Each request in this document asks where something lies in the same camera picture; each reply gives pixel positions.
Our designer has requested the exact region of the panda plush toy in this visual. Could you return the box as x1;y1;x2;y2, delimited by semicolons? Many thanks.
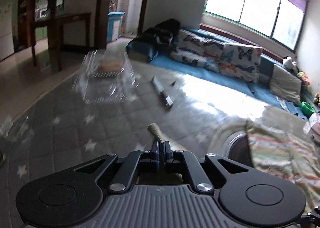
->
283;56;299;74

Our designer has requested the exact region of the green bowl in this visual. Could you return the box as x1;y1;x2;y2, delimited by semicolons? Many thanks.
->
301;102;317;118

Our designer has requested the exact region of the butterfly pillow left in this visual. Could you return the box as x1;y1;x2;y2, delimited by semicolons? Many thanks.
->
169;30;223;73

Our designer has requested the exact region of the teal sofa bench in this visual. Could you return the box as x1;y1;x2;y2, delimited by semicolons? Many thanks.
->
126;39;319;120

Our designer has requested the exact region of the pink tissue pack front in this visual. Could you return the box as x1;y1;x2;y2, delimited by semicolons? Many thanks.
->
303;112;320;145

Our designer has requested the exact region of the black clothing pile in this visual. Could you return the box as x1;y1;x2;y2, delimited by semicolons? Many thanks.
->
145;19;181;46

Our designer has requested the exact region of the blue white cabinet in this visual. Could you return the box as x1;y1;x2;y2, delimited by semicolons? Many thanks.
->
107;12;125;43

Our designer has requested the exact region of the pastel patterned child garment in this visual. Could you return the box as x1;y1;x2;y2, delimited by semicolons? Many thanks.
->
146;120;320;209

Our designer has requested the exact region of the butterfly pillow large upright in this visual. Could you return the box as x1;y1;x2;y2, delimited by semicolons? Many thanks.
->
219;44;263;84

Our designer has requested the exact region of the grey cushion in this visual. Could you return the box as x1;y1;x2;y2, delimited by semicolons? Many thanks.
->
270;64;302;106

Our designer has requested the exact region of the round black table stove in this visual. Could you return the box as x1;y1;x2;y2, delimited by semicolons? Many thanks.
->
225;132;253;167

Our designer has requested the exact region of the dark wooden side table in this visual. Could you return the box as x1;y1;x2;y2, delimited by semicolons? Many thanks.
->
29;12;91;71

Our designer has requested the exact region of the clear plastic food container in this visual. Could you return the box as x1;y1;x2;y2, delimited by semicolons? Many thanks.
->
73;49;137;104

